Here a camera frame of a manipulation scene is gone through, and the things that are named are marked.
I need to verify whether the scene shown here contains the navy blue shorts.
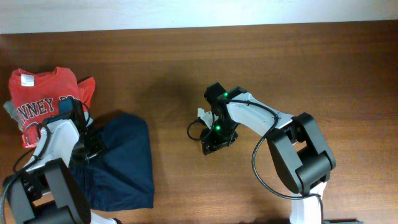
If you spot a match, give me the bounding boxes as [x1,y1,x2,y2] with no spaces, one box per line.
[69,113,155,212]

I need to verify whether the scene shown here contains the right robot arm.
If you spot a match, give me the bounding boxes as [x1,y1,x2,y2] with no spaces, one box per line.
[197,83,336,223]

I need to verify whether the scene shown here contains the red printed t-shirt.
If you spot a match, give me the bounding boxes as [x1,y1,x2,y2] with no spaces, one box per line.
[9,67,96,148]

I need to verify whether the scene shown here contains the grey folded t-shirt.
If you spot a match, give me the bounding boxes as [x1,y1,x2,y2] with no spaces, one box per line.
[3,100,23,132]

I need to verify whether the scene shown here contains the right black cable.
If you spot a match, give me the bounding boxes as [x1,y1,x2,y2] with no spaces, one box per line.
[186,99,324,224]

